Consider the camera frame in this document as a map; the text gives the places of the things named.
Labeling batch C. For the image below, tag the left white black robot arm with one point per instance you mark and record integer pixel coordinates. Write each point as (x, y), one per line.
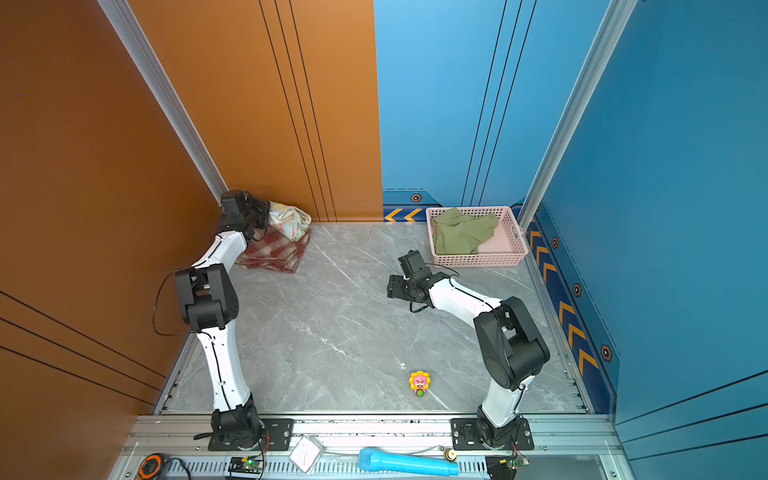
(209, 305)

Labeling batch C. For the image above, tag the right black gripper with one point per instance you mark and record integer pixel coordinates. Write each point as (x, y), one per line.
(394, 287)

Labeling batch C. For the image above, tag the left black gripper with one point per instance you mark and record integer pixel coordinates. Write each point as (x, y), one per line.
(263, 206)

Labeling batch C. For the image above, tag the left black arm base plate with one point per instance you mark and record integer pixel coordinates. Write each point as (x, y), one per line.
(271, 434)

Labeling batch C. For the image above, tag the left green circuit board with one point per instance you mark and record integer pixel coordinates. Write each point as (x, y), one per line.
(246, 467)

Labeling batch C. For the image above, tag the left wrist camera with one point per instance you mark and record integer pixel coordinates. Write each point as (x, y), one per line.
(235, 205)

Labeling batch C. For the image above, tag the floral pastel skirt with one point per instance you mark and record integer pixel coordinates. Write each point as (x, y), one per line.
(292, 222)

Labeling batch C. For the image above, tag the yellow sunflower toy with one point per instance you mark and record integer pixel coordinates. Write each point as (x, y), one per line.
(419, 383)

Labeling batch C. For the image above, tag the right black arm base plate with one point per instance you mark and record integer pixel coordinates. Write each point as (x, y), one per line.
(479, 434)

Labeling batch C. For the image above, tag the pink perforated plastic basket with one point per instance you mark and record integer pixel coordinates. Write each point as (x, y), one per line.
(506, 247)

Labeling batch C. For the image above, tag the white square card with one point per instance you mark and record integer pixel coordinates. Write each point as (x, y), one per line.
(305, 453)

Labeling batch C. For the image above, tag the red plaid skirt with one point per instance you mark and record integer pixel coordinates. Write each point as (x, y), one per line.
(275, 252)

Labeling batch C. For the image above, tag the olive green skirt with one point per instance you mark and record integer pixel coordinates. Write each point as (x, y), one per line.
(457, 233)

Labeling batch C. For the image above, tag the cyan toy microphone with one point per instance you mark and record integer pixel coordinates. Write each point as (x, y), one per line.
(373, 460)

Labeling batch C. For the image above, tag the green circuit board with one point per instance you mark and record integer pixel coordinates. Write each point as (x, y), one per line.
(246, 467)
(516, 462)

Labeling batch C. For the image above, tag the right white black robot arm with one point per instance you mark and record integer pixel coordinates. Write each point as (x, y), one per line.
(511, 345)

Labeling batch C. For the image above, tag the orange black tape measure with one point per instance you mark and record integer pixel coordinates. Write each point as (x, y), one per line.
(152, 467)

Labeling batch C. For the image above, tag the right green circuit board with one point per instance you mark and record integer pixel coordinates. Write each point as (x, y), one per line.
(516, 462)

